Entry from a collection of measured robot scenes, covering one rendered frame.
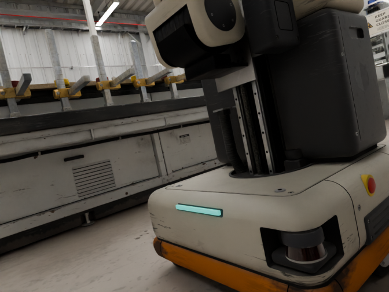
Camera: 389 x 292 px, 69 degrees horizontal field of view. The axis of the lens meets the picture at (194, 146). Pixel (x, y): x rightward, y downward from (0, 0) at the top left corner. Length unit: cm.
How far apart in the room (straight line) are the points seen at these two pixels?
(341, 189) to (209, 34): 45
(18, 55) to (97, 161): 764
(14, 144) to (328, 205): 146
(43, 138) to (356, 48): 146
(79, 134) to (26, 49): 786
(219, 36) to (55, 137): 121
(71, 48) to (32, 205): 820
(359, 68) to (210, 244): 62
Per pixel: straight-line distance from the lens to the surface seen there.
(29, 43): 963
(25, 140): 170
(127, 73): 162
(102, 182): 201
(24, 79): 143
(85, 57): 990
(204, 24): 72
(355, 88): 87
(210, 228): 74
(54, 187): 194
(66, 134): 174
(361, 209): 74
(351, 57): 89
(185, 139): 236
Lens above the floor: 45
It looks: 3 degrees down
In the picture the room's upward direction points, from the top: 12 degrees counter-clockwise
